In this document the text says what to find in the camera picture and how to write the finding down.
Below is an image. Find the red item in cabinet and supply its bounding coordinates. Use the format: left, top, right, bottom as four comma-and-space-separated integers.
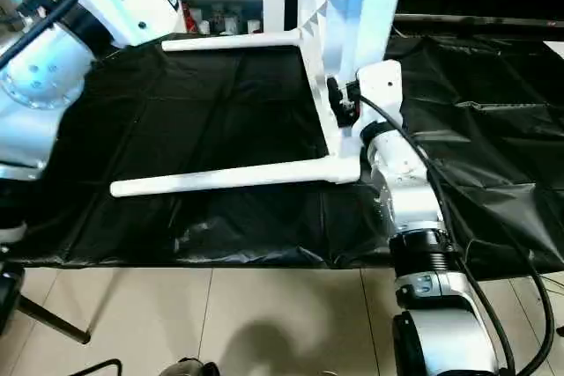
182, 0, 196, 33

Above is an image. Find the black work surface mat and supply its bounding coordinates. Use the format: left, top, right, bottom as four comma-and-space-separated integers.
0, 31, 564, 284

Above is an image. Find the white plastic table top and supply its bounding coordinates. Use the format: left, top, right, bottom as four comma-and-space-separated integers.
298, 0, 410, 187

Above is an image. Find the white flat board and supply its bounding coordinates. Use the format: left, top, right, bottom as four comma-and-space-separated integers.
543, 39, 564, 61

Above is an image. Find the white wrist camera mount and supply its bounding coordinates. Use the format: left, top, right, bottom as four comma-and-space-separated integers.
78, 0, 183, 48
354, 59, 405, 131

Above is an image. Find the black left wrist camera cable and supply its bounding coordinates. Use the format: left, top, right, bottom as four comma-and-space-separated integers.
0, 0, 97, 70

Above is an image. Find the grey metal bar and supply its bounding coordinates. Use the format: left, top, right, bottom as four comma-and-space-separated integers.
390, 13, 564, 30

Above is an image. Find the white plastic table leg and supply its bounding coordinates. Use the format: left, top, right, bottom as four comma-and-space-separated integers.
160, 30, 306, 53
108, 158, 363, 198

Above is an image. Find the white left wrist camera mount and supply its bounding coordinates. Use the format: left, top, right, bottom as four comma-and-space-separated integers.
78, 0, 183, 48

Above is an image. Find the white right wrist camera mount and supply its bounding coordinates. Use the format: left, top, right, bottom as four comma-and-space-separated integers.
354, 59, 405, 131

